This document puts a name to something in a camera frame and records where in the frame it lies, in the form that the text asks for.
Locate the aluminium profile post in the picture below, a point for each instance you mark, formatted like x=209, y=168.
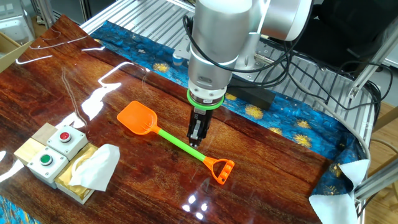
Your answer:
x=48, y=14
x=373, y=59

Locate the silver robot mounting plate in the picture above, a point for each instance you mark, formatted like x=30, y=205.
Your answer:
x=264, y=51

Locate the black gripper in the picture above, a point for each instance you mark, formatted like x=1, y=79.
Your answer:
x=202, y=115

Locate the glossy wood grain mat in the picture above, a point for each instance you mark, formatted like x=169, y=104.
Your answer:
x=248, y=174

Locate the gold tissue pack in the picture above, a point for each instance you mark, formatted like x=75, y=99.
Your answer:
x=66, y=180

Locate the aluminium profile bar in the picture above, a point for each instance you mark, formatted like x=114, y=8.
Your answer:
x=379, y=183

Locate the white tissue sheet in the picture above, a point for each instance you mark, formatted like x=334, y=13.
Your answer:
x=96, y=168

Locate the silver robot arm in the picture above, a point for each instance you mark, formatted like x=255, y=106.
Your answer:
x=217, y=37

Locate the orange green toy shovel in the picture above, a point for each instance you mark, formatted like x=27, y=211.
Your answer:
x=136, y=118

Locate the black office chair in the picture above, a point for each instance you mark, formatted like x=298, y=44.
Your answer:
x=348, y=34

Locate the black foam block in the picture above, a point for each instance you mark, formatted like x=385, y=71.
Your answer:
x=255, y=96

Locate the blue starry tablecloth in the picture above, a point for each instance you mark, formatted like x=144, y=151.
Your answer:
x=295, y=121

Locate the white red button box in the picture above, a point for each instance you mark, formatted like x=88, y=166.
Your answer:
x=73, y=146

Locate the white green button box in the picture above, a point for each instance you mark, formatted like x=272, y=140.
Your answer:
x=56, y=169

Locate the brown cardboard box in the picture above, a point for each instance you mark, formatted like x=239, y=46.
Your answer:
x=12, y=53

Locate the aluminium slatted table frame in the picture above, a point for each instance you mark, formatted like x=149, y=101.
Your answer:
x=101, y=18

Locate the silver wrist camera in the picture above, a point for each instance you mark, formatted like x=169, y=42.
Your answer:
x=181, y=51

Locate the grey metal box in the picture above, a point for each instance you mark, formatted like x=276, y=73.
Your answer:
x=15, y=28

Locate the light wooden block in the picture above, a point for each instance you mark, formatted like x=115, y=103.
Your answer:
x=43, y=133
x=28, y=151

